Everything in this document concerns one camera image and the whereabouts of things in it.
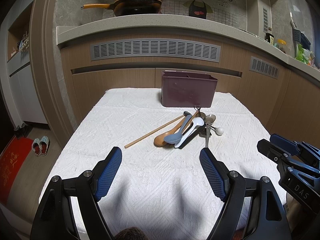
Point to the wooden spoon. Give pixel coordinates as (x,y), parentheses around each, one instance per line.
(159,140)

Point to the blue-grey plastic spoon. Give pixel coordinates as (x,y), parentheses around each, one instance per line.
(176,137)

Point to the pair of slippers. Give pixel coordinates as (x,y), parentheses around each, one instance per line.
(40,146)

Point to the white textured table cloth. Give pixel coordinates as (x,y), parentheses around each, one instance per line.
(163,191)

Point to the red floor mat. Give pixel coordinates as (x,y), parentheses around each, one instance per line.
(12,159)

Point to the steel smiley-handle spoon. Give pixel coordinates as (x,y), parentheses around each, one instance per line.
(209,119)

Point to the wooden chopstick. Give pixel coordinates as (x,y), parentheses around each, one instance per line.
(156,130)

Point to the yellow lid jar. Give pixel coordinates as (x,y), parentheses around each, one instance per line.
(282,45)

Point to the black wire-handle spatula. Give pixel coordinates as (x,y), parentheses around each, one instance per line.
(198,110)

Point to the small grey vent grille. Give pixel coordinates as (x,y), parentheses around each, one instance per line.
(263,67)

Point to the yellow frying pan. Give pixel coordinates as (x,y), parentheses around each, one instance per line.
(129,7)

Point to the long grey vent grille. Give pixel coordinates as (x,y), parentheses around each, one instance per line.
(151,47)

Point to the blue plastic basket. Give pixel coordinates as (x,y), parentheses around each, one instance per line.
(300,38)

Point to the green packaged items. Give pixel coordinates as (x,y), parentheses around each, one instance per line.
(304,55)

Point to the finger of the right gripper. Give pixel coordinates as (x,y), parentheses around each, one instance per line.
(283,140)
(273,152)

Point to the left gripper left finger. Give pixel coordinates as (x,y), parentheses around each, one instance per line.
(54,216)

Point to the white ball-end utensil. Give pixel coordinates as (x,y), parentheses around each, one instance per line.
(218,131)

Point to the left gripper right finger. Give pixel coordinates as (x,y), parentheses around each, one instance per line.
(266,218)

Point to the purple plastic utensil caddy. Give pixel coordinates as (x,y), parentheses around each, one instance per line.
(187,89)

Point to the white plastic spoon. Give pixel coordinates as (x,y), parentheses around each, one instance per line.
(197,122)

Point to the dark sauce bottle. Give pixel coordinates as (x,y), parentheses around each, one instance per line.
(269,38)

